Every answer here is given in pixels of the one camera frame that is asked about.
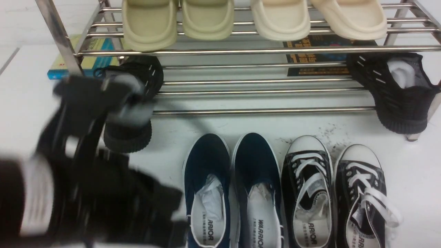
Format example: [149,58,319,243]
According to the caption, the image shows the stainless steel shoe rack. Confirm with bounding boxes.
[34,0,441,142]

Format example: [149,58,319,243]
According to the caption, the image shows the black knit sneaker left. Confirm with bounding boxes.
[93,55,164,154]

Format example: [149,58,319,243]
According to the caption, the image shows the olive green slipper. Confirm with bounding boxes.
[122,0,178,52]
[180,0,235,40]

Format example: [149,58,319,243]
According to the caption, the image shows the black orange book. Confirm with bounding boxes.
[283,34,378,77]

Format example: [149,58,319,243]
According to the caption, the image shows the black canvas lace-up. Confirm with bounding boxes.
[333,144,403,248]
[281,135,335,248]

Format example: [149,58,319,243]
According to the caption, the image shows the olive green slipper left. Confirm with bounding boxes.
[122,0,178,52]

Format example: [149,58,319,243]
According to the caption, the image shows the black canvas lace-up right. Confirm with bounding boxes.
[333,144,403,248]

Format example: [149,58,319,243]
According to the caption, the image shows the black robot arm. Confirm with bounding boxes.
[1,74,188,248]

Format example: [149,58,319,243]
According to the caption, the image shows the cream slipper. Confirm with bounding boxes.
[311,0,388,41]
[250,0,311,41]

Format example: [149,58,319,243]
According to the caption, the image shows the navy slip-on shoe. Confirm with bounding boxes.
[232,133,285,248]
[183,133,232,248]

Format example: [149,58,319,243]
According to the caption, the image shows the cream slipper left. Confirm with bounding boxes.
[250,0,311,41]

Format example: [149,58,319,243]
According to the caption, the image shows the blue yellow book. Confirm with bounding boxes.
[46,38,119,80]

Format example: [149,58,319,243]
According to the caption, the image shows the black canvas lace-up left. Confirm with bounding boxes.
[281,135,335,248]

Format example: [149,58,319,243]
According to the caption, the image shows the cream slipper right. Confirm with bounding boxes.
[311,0,388,41]

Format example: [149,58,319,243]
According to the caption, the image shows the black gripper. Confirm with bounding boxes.
[36,74,154,162]

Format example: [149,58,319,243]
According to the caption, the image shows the black knit sneaker right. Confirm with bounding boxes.
[346,52,440,135]

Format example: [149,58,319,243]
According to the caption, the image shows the black knit sneaker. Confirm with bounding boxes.
[346,52,440,135]
[93,55,164,154]

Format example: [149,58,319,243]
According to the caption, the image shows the olive green slipper right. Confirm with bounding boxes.
[180,0,235,40]

